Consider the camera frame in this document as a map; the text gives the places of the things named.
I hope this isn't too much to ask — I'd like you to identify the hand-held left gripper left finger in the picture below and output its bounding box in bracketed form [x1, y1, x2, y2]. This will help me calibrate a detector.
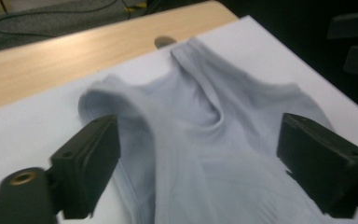
[49, 114, 121, 220]

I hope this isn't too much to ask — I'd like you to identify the black hanging cable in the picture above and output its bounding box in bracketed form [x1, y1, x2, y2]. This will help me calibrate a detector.
[0, 0, 120, 40]

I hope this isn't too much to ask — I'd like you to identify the yellow tape strip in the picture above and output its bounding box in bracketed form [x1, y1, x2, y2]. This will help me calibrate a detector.
[124, 2, 148, 13]

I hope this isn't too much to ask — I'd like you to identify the round dark table grommet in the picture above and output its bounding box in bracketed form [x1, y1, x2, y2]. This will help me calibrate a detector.
[154, 35, 178, 50]

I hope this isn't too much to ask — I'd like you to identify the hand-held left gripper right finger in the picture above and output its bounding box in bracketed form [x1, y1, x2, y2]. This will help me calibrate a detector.
[276, 112, 358, 219]

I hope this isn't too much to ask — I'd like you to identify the light blue tank top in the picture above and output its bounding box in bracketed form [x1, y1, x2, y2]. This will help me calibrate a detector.
[77, 36, 358, 224]

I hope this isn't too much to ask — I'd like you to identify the white foam board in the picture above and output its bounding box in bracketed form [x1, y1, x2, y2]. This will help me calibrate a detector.
[0, 15, 358, 224]

